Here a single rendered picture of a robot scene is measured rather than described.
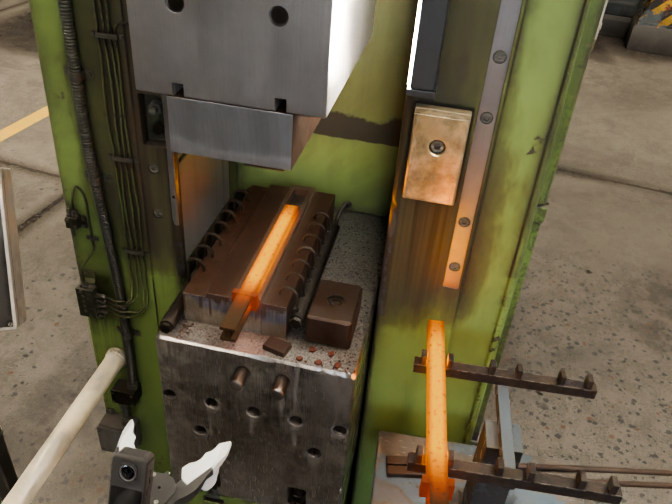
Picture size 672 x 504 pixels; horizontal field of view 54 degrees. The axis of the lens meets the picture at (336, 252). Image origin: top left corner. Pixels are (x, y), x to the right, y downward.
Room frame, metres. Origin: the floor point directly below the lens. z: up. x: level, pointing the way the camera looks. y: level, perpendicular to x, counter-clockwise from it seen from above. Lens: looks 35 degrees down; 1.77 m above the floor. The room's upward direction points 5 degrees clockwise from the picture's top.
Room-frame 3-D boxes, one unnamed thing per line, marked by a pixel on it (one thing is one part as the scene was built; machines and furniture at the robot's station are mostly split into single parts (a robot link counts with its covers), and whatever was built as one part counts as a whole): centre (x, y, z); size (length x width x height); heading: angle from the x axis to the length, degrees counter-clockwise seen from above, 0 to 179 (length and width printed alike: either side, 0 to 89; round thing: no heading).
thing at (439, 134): (1.01, -0.15, 1.27); 0.09 x 0.02 x 0.17; 81
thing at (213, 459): (0.57, 0.15, 0.97); 0.09 x 0.03 x 0.06; 135
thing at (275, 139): (1.14, 0.15, 1.32); 0.42 x 0.20 x 0.10; 171
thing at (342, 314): (0.96, -0.01, 0.95); 0.12 x 0.08 x 0.06; 171
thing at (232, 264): (1.14, 0.15, 0.96); 0.42 x 0.20 x 0.09; 171
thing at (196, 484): (0.53, 0.18, 1.00); 0.09 x 0.05 x 0.02; 135
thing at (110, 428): (1.11, 0.52, 0.36); 0.09 x 0.07 x 0.12; 81
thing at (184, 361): (1.14, 0.09, 0.69); 0.56 x 0.38 x 0.45; 171
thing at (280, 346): (0.89, 0.09, 0.92); 0.04 x 0.03 x 0.01; 67
